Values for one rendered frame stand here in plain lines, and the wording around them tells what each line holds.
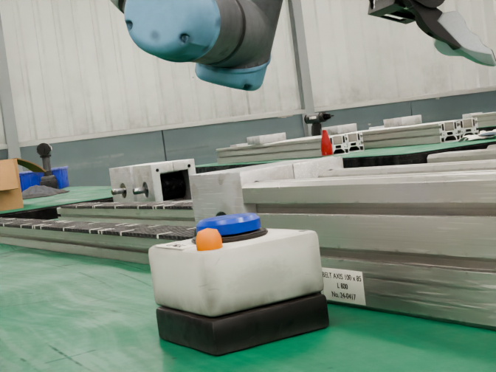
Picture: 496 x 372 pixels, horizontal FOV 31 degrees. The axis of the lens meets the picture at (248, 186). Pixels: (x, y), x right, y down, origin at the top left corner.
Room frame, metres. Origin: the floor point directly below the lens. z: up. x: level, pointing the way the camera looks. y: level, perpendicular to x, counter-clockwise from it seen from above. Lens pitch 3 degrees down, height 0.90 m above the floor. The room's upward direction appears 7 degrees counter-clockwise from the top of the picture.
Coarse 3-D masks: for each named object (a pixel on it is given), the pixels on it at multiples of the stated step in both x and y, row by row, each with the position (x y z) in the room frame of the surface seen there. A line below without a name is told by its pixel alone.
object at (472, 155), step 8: (448, 152) 0.79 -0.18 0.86; (456, 152) 0.77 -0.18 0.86; (464, 152) 0.75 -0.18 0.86; (472, 152) 0.74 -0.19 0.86; (480, 152) 0.73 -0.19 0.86; (488, 152) 0.73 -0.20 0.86; (432, 160) 0.78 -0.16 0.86; (440, 160) 0.77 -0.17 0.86; (448, 160) 0.77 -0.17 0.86; (456, 160) 0.76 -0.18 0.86; (464, 160) 0.75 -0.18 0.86; (472, 160) 0.74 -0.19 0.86
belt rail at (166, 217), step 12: (72, 216) 1.75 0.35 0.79; (84, 216) 1.69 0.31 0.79; (96, 216) 1.64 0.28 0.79; (108, 216) 1.58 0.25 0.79; (120, 216) 1.53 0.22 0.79; (132, 216) 1.49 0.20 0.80; (144, 216) 1.44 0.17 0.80; (156, 216) 1.40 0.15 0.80; (168, 216) 1.35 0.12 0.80; (180, 216) 1.31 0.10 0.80; (192, 216) 1.28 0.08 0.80
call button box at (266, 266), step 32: (160, 256) 0.55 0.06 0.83; (192, 256) 0.51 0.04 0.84; (224, 256) 0.50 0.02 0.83; (256, 256) 0.51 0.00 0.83; (288, 256) 0.52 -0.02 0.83; (160, 288) 0.55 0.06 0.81; (192, 288) 0.51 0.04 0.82; (224, 288) 0.50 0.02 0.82; (256, 288) 0.51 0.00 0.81; (288, 288) 0.52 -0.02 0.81; (320, 288) 0.53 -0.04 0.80; (160, 320) 0.56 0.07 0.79; (192, 320) 0.52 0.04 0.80; (224, 320) 0.50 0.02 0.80; (256, 320) 0.51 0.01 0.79; (288, 320) 0.52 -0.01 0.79; (320, 320) 0.53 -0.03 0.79; (224, 352) 0.50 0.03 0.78
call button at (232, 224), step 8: (216, 216) 0.56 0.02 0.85; (224, 216) 0.55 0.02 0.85; (232, 216) 0.54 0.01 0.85; (240, 216) 0.54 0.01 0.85; (248, 216) 0.54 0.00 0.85; (256, 216) 0.55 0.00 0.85; (200, 224) 0.54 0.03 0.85; (208, 224) 0.54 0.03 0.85; (216, 224) 0.53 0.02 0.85; (224, 224) 0.53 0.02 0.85; (232, 224) 0.53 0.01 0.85; (240, 224) 0.53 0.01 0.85; (248, 224) 0.54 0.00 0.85; (256, 224) 0.54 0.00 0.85; (224, 232) 0.53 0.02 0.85; (232, 232) 0.53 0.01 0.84; (240, 232) 0.54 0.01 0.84
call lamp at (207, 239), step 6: (210, 228) 0.51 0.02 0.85; (198, 234) 0.51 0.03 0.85; (204, 234) 0.50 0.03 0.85; (210, 234) 0.50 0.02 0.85; (216, 234) 0.51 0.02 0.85; (198, 240) 0.51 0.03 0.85; (204, 240) 0.50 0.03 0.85; (210, 240) 0.50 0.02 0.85; (216, 240) 0.50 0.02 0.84; (198, 246) 0.51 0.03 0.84; (204, 246) 0.50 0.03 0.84; (210, 246) 0.50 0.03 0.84; (216, 246) 0.50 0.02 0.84; (222, 246) 0.51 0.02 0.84
